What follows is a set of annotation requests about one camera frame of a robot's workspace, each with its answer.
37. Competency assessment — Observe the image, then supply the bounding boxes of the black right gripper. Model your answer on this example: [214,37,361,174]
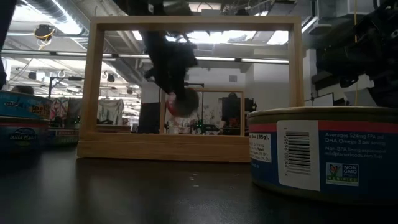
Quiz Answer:
[316,40,376,88]

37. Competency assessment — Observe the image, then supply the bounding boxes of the long ceiling light tube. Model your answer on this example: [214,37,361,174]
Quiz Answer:
[118,54,150,60]
[241,58,289,65]
[195,56,236,62]

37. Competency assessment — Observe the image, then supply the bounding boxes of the blue red can gold lid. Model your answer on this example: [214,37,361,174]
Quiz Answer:
[0,116,50,153]

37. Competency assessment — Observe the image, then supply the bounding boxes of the person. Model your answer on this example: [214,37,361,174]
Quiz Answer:
[11,85,35,96]

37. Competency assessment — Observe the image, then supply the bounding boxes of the white board panel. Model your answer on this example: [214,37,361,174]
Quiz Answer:
[303,92,335,108]

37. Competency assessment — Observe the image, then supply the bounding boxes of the white hanging garment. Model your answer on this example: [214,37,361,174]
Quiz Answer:
[97,98,125,126]

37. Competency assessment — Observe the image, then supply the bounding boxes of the Bumble Bee can silver lid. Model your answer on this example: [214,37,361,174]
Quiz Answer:
[48,127,80,147]

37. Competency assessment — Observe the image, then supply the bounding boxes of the colourful patterned cloth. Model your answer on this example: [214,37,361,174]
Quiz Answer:
[49,96,70,122]

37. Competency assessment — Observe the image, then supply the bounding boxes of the black yellow cord reel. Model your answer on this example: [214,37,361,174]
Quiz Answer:
[33,24,56,41]

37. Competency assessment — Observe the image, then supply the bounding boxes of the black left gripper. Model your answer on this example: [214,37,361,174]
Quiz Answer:
[136,30,198,95]

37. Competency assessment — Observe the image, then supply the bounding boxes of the wooden slatted shelf rack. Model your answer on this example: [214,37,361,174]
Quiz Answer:
[76,15,305,163]

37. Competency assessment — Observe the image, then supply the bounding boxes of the pink can silver lid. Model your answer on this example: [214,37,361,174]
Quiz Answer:
[165,88,200,118]

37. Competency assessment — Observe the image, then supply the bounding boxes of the blue red can cream lid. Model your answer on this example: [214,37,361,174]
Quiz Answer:
[248,105,398,205]

